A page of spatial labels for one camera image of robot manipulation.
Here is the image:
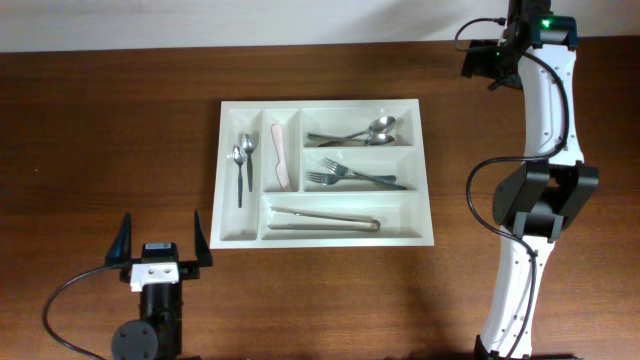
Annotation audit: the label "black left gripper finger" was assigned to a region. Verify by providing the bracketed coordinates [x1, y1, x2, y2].
[178, 211, 213, 280]
[105, 213, 132, 266]

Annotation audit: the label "small bent metal spoon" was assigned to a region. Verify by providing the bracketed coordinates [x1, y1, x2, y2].
[231, 145, 248, 208]

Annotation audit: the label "large metal spoon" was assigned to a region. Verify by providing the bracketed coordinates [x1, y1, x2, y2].
[306, 115, 398, 143]
[307, 133, 396, 146]

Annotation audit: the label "small metal teaspoon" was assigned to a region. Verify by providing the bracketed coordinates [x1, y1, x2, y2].
[241, 133, 256, 192]

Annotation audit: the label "metal fork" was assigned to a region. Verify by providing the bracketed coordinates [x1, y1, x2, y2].
[321, 157, 407, 190]
[306, 172, 396, 185]

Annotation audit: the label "metal tongs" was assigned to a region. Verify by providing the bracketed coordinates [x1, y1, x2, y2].
[267, 207, 381, 232]

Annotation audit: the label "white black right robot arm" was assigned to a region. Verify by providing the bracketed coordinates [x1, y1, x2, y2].
[461, 0, 599, 359]

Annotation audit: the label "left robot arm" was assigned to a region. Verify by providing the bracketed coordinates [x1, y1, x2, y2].
[105, 213, 213, 360]

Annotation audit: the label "white plastic cutlery tray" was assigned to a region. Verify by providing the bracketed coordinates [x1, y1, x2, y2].
[210, 99, 435, 249]

